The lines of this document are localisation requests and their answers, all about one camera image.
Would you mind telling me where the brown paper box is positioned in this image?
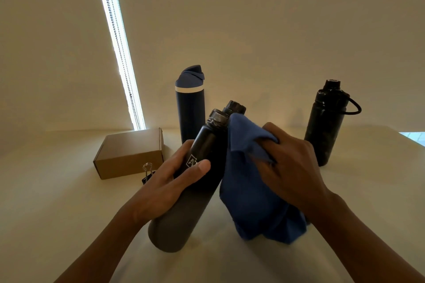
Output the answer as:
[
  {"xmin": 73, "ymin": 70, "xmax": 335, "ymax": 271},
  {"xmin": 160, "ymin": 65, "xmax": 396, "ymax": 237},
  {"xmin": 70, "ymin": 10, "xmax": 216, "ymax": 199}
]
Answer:
[{"xmin": 93, "ymin": 128, "xmax": 165, "ymax": 180}]

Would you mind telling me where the navy bottle with blue lid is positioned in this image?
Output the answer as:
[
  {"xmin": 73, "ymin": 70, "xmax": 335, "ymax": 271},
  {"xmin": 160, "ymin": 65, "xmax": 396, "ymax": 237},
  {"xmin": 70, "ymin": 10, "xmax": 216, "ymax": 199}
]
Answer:
[{"xmin": 175, "ymin": 65, "xmax": 206, "ymax": 144}]

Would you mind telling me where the person's left hand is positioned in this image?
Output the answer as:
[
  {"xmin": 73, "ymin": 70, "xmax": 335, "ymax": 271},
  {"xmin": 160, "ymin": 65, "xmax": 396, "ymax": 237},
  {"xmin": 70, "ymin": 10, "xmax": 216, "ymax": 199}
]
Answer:
[{"xmin": 123, "ymin": 139, "xmax": 212, "ymax": 227}]

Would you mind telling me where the black binder clip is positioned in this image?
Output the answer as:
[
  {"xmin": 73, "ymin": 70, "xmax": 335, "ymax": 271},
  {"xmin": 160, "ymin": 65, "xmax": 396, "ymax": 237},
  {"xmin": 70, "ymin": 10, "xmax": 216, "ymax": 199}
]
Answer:
[{"xmin": 142, "ymin": 162, "xmax": 156, "ymax": 185}]

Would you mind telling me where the person's right hand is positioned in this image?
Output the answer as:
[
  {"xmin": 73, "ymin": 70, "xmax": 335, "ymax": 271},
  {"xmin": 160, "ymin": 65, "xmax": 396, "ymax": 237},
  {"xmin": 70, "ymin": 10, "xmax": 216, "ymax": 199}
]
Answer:
[{"xmin": 254, "ymin": 122, "xmax": 332, "ymax": 217}]

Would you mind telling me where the black grey gradient bottle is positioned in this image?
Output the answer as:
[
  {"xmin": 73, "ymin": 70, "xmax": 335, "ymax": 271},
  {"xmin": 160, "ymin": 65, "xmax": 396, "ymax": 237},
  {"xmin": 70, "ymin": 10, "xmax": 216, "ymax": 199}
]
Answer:
[{"xmin": 147, "ymin": 100, "xmax": 247, "ymax": 253}]

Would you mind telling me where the black bottle with loop handle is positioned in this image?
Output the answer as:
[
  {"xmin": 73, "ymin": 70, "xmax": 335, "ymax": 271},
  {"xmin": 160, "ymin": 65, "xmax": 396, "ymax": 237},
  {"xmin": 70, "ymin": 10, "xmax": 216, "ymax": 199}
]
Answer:
[{"xmin": 304, "ymin": 79, "xmax": 362, "ymax": 167}]

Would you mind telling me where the beaded blind chain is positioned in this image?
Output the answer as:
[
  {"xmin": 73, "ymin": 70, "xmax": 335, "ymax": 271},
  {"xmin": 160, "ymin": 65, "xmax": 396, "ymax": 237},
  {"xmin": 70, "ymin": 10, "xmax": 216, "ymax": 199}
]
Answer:
[{"xmin": 93, "ymin": 0, "xmax": 143, "ymax": 130}]

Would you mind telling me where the bright side window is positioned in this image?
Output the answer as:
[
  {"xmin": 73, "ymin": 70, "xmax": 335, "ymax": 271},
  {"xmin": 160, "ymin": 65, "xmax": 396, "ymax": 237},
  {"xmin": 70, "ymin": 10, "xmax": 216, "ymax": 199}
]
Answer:
[{"xmin": 399, "ymin": 132, "xmax": 425, "ymax": 147}]

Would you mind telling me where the blue cloth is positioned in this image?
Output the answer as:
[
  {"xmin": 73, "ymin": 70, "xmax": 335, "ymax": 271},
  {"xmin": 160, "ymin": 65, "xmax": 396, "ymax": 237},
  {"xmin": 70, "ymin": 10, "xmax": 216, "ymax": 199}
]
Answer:
[{"xmin": 219, "ymin": 113, "xmax": 308, "ymax": 245}]

